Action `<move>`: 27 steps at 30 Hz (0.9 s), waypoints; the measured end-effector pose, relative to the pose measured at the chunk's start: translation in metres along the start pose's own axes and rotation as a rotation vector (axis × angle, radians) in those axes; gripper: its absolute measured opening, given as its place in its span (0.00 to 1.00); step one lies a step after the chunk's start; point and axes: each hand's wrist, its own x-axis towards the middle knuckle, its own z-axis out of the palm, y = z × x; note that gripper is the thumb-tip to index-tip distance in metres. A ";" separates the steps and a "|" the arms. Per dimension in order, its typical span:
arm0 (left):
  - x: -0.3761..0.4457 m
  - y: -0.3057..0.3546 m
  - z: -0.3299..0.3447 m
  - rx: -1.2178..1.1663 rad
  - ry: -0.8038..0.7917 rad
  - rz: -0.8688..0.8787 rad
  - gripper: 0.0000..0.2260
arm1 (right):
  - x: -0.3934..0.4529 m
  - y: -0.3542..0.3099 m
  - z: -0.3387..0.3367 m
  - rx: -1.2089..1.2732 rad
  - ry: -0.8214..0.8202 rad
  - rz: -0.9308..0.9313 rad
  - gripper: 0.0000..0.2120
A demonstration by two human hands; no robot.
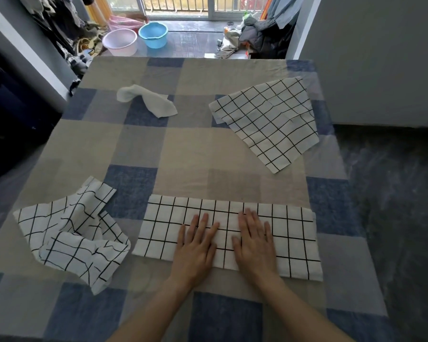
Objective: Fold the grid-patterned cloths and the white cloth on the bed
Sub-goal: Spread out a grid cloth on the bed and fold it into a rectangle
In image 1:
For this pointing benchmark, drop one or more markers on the pale pink basin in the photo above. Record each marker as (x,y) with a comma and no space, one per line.
(120,42)

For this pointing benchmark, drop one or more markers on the dark blue suitcase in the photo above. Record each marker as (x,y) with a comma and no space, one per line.
(14,103)

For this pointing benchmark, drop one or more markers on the plain white cloth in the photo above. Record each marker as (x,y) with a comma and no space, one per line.
(157,105)

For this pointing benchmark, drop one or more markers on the heap of dark clothes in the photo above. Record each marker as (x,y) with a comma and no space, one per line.
(260,39)

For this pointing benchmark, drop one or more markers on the person's left hand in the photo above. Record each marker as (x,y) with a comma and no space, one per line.
(192,256)

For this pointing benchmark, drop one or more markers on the white black-checked cloth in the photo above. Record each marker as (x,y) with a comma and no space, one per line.
(160,231)
(71,245)
(271,121)

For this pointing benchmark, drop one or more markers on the blue basin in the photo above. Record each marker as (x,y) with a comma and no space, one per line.
(153,35)

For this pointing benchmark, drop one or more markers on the person's left forearm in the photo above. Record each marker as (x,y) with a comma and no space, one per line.
(153,313)

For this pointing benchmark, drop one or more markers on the deep pink basin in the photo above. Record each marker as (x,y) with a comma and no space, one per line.
(125,22)

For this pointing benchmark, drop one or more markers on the person's right hand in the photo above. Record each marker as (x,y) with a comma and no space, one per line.
(256,256)

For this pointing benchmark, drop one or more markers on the yellow curtain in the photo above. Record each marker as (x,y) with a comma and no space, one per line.
(101,5)

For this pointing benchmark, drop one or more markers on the person's right forearm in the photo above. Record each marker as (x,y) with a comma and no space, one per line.
(299,313)

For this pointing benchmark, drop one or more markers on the blue beige plaid tablecloth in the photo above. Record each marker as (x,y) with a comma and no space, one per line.
(185,156)

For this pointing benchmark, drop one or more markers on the pile of shoes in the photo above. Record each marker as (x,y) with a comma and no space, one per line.
(80,56)

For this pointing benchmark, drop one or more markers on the rack of hanging clothes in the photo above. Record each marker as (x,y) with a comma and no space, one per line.
(57,17)

